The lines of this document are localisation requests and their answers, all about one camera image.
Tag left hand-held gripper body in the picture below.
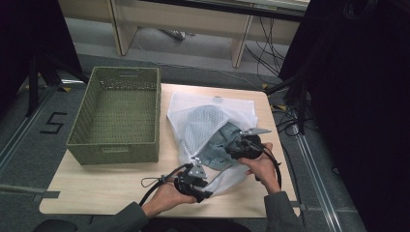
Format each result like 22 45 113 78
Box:
173 157 210 198

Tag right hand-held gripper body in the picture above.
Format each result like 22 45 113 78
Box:
225 127 272 160

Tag blue-grey garment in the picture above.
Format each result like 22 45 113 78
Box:
183 104 246 172

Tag white mesh laundry bag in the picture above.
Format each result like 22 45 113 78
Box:
166 91 259 198

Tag person's right hand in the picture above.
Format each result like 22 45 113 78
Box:
238 142 282 194

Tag person's left hand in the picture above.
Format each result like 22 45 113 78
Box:
141 173 198 218

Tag person's dark trousers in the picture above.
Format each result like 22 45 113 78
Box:
141 217 253 232

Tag black metal stand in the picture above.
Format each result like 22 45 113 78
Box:
25 52 91 118
265 75 311 136

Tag green woven basket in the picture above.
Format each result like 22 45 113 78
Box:
66 66 162 166

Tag black curtain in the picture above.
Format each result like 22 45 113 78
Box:
0 0 83 112
278 0 410 232

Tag grey power strip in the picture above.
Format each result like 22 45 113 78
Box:
158 28 196 42

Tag light wooden bench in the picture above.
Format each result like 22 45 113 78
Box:
57 0 310 69

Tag grey cord loop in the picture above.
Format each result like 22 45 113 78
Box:
140 174 169 189

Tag metal floor rail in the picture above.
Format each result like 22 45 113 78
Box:
0 86 59 175
294 133 342 232

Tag bundle of black floor cables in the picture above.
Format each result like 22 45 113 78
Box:
244 15 289 85

